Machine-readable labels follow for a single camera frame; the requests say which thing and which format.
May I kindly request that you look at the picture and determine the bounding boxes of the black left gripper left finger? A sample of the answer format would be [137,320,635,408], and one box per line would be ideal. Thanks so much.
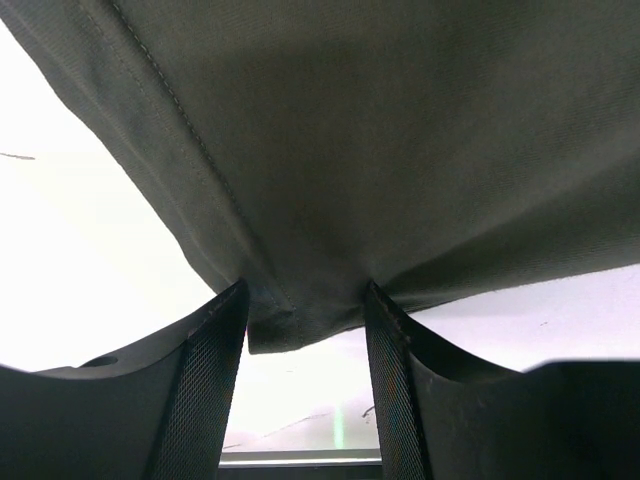
[1,281,249,479]

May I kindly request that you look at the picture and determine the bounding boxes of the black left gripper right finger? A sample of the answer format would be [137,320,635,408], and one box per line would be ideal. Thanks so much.
[363,284,639,479]

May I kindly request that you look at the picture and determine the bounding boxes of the olive green shorts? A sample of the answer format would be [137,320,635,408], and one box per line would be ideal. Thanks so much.
[1,1,639,353]

